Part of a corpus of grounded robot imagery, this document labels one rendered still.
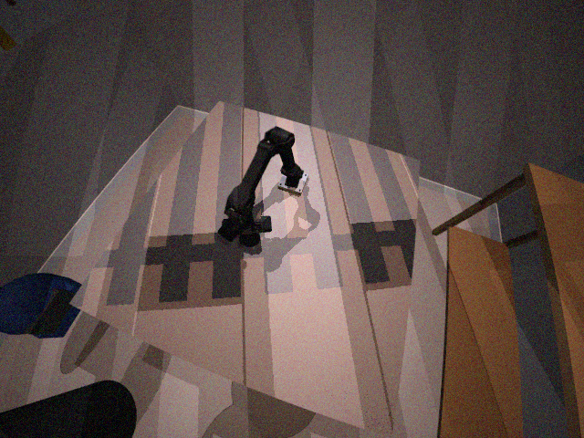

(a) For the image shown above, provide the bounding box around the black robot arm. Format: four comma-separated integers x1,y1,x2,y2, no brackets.
218,126,304,245

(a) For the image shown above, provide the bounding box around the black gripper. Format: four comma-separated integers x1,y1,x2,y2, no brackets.
222,215,272,234

